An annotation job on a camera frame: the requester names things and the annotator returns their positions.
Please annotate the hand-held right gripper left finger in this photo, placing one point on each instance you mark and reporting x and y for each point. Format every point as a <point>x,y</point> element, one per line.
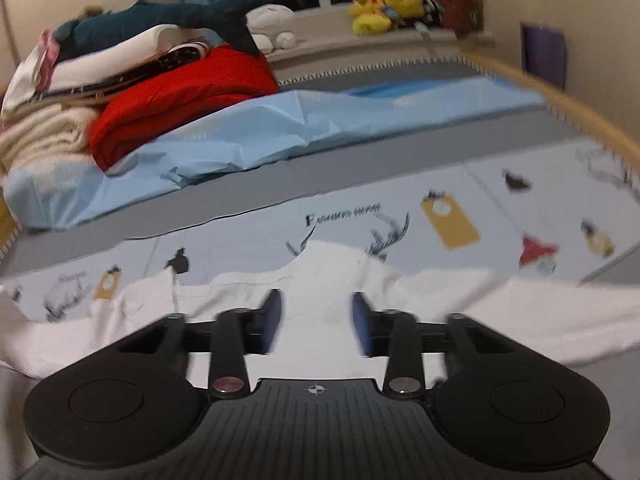
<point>270,321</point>

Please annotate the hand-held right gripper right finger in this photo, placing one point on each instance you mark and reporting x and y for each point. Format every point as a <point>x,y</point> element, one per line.
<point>362,325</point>

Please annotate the white garment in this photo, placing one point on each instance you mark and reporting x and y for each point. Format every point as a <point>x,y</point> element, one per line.
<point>320,280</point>

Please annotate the printed grey bed sheet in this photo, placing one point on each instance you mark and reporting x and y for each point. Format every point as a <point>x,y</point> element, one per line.
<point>450,180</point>

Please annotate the light blue sheet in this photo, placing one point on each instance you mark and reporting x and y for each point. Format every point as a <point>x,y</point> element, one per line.
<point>250,130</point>

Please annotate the red blanket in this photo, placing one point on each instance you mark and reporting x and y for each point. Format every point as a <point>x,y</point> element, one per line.
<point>170,105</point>

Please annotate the dark patterned cloth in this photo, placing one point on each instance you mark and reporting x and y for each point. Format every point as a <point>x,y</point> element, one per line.
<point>180,56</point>

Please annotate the white window sill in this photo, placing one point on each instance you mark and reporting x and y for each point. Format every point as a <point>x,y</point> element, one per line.
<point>330,45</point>

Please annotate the cream blanket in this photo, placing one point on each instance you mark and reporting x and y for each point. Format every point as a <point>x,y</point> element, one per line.
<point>40,135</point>

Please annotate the yellow plush toy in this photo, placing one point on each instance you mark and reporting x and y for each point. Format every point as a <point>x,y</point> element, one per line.
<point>367,15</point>
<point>402,2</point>

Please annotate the white folded quilt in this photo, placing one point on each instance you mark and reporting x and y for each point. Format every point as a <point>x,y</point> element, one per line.
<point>100,60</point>

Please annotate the purple rolled mat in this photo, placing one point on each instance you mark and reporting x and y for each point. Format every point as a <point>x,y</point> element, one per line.
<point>544,55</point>

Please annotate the dark blue shark plush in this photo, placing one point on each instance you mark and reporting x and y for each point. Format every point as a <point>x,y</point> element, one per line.
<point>150,17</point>

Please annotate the black and white plush toy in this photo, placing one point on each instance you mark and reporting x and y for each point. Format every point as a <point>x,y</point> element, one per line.
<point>431,5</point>

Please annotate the pink cloth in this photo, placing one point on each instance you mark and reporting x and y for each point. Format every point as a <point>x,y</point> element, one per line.
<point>49,55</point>

